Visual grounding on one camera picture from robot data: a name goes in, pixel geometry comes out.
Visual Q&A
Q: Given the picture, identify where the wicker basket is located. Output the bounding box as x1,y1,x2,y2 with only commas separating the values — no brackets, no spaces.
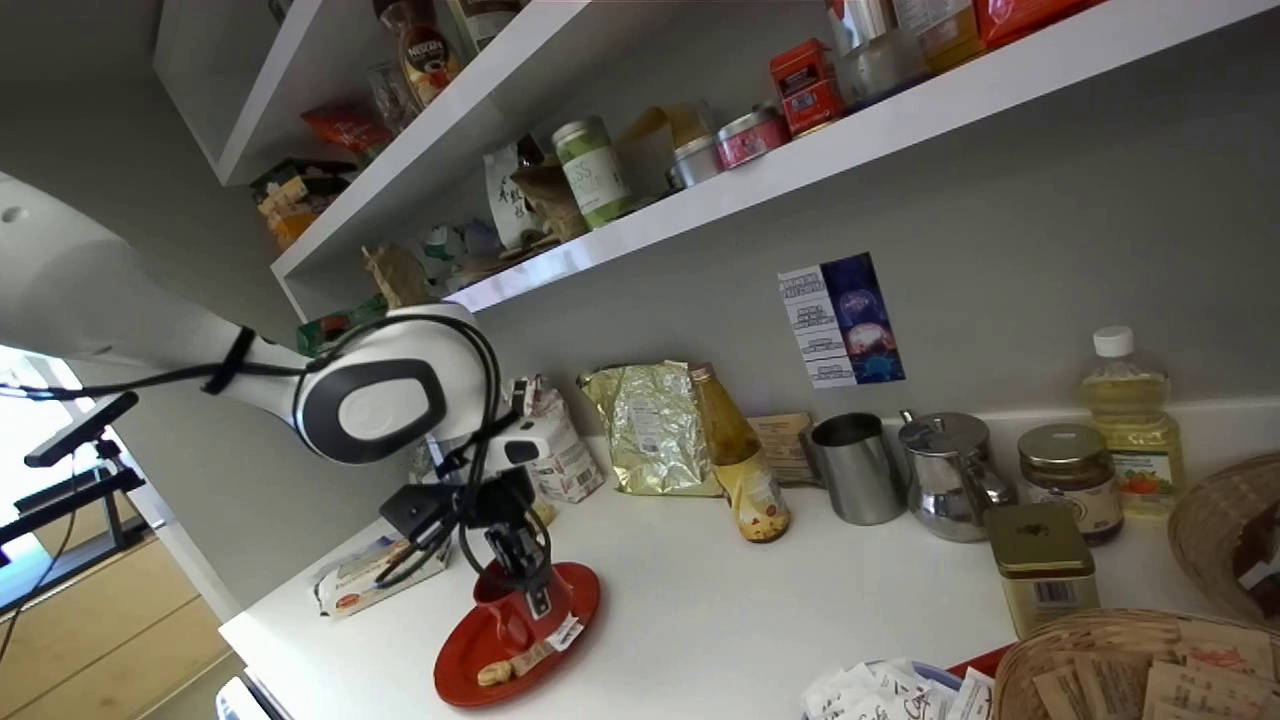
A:
1167,454,1280,621

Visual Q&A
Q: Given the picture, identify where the yellow oil bottle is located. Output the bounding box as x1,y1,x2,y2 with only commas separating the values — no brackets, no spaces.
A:
1078,326,1183,518

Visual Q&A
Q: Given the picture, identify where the plastic bag with cookie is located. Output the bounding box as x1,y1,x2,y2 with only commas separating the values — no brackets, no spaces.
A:
691,370,793,543

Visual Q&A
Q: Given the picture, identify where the red box on shelf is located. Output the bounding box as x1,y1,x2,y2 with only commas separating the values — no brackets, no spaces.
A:
769,42,843,135

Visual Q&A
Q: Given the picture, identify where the gold foil bag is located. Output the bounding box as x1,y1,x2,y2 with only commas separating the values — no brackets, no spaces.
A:
577,361,714,499

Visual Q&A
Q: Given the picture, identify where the steel cup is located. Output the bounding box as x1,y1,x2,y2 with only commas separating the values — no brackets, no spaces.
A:
804,414,904,526

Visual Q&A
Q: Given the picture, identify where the cookie on plate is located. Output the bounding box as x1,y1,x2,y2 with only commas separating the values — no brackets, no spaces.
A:
476,660,515,689

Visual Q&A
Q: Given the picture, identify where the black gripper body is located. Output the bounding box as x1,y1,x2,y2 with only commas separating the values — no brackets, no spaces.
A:
456,469,546,578

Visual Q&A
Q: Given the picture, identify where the white tag on plate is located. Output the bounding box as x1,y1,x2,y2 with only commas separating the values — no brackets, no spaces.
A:
544,611,586,652

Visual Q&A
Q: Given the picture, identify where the gold tea tin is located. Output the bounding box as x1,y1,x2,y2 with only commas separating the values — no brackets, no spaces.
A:
988,506,1101,637

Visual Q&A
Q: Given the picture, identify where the glass jar brown lid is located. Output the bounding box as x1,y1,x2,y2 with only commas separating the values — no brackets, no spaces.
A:
1017,426,1124,543

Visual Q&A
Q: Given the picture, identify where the blue white wall card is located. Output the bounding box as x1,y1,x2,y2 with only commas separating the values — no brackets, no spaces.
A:
774,252,904,387

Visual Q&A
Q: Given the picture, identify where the green lidded jar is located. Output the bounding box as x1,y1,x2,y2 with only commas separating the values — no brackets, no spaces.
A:
550,116,631,230

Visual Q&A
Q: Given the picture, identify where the white wall shelf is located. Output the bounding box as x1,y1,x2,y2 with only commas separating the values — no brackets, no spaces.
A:
151,0,1280,320

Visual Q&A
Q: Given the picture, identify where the orange red cup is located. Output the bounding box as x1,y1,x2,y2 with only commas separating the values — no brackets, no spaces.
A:
471,572,544,652

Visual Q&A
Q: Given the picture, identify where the white printed coffee bag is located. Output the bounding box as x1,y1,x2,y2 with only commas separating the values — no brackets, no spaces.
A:
503,375,604,506

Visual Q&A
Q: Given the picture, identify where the orange red plate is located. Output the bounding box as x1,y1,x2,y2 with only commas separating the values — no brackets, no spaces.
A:
432,565,604,710

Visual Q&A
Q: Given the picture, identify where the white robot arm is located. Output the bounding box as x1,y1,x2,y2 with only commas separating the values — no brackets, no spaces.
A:
0,214,550,611

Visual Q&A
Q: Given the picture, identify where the steel milk jug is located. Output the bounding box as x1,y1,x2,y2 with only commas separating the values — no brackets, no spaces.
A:
897,414,1017,543

